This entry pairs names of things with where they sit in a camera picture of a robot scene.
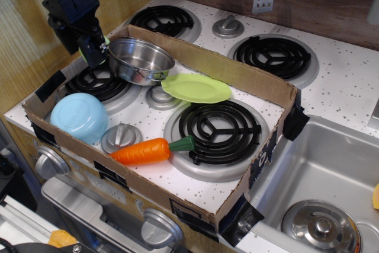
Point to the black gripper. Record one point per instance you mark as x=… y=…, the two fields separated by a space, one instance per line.
x=74 y=4

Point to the green toy broccoli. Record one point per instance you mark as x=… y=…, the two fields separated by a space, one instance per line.
x=103 y=61

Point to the small steel pan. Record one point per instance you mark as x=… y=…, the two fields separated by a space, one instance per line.
x=139 y=62

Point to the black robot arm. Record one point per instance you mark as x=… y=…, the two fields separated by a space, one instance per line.
x=93 y=50

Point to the front left black burner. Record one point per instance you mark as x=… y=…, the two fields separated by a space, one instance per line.
x=101 y=82

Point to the black burner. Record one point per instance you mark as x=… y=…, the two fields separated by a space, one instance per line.
x=101 y=82
x=168 y=20
x=227 y=137
x=283 y=56

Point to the light blue upturned bowl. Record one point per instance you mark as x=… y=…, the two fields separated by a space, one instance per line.
x=82 y=116

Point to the back left black burner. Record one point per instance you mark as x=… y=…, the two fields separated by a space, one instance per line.
x=168 y=20

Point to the silver stovetop knob centre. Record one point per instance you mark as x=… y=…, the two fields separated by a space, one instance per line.
x=159 y=99

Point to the silver stovetop knob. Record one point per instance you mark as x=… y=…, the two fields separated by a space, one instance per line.
x=159 y=99
x=119 y=137
x=228 y=28

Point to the silver stovetop knob front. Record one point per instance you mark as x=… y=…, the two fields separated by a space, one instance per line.
x=119 y=137

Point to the light green plastic plate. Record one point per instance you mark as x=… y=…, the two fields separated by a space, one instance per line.
x=196 y=88

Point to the left silver oven knob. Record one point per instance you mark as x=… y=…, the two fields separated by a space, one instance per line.
x=49 y=163

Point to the silver oven knob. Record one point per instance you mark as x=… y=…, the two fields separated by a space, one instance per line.
x=49 y=163
x=158 y=230

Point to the orange toy carrot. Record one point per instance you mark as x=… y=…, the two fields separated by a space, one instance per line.
x=152 y=151

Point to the silver stovetop knob back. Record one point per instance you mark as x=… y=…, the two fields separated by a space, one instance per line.
x=228 y=28

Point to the front right black burner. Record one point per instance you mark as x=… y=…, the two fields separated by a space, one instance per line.
x=227 y=137

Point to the orange object bottom left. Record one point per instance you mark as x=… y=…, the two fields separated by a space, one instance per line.
x=60 y=238

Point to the right silver oven knob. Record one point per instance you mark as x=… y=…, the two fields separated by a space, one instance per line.
x=158 y=230

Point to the back right black burner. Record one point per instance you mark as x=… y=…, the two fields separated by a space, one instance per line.
x=283 y=56

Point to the brown cardboard fence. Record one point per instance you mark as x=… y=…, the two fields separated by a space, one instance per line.
x=212 y=215

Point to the stainless steel sink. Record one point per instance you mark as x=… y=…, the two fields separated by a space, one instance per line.
x=326 y=162

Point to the steel pot lid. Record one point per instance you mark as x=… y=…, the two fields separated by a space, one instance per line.
x=322 y=226

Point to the orange object in sink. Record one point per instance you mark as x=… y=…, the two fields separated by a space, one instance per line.
x=375 y=197

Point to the silver oven door handle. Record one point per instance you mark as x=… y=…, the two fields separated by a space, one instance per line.
x=116 y=230

